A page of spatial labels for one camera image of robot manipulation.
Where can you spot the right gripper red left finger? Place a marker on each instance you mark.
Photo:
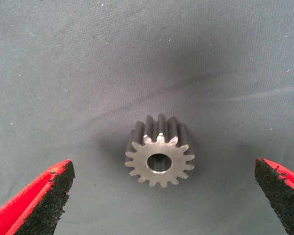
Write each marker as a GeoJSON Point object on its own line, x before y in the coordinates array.
{"type": "Point", "coordinates": [27, 203]}

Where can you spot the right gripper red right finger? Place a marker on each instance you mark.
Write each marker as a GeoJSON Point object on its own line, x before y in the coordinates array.
{"type": "Point", "coordinates": [284, 195]}

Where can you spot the dark steel planetary gear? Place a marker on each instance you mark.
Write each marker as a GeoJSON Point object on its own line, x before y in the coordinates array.
{"type": "Point", "coordinates": [142, 156]}

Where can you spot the dark grey table cloth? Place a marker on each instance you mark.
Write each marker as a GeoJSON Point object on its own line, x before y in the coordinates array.
{"type": "Point", "coordinates": [88, 61]}

